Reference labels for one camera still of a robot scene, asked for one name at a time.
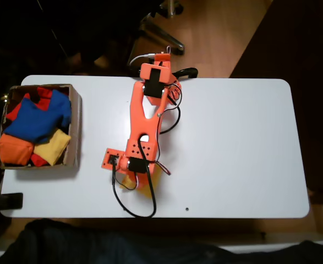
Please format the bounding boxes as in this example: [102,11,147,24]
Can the blue fabric bean bag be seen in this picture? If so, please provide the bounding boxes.
[2,89,73,144]

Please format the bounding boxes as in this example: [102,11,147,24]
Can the white cable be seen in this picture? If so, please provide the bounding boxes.
[129,53,157,67]

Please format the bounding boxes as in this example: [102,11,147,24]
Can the orange fabric bean bag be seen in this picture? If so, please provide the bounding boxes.
[0,133,35,166]

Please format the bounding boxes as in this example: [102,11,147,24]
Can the office chair base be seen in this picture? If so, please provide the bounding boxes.
[127,0,186,56]

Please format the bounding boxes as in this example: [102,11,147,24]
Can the red fabric bean bag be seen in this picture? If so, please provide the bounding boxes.
[30,153,51,168]
[5,86,70,122]

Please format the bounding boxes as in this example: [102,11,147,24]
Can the black table clamp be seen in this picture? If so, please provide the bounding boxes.
[0,192,24,212]

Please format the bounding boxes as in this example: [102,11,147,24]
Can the yellow fabric bean bag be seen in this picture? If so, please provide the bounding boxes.
[121,166,163,199]
[33,128,72,167]

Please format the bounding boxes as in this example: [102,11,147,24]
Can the thin servo wires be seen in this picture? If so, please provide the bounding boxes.
[157,81,183,136]

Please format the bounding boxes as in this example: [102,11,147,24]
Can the brown cardboard box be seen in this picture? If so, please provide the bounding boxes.
[0,83,83,170]

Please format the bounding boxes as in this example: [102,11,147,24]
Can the orange camera mount with camera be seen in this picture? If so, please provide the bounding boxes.
[100,147,127,171]

